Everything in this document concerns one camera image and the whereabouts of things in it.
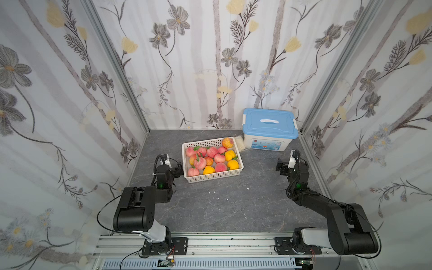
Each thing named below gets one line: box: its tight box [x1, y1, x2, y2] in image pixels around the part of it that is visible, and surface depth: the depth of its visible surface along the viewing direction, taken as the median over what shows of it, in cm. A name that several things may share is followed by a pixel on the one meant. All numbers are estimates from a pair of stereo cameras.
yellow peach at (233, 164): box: [227, 159, 240, 170], surface depth 98 cm
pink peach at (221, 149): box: [217, 146, 228, 155], surface depth 104 cm
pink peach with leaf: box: [194, 156, 207, 170], surface depth 94 cm
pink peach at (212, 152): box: [206, 146, 219, 159], surface depth 103 cm
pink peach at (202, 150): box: [196, 146, 207, 158], surface depth 106 cm
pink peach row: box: [213, 153, 226, 164], surface depth 102 cm
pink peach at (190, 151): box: [185, 146, 198, 157], surface depth 104 cm
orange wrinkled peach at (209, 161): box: [204, 156, 214, 166], surface depth 100 cm
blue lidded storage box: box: [241, 107, 299, 152], surface depth 103 cm
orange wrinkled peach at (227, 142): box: [222, 137, 234, 149], surface depth 104 cm
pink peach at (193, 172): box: [187, 167, 200, 177], surface depth 95 cm
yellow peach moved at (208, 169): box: [203, 165, 216, 175], surface depth 96 cm
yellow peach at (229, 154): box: [225, 150, 236, 162], surface depth 103 cm
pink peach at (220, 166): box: [214, 162, 228, 173], surface depth 97 cm
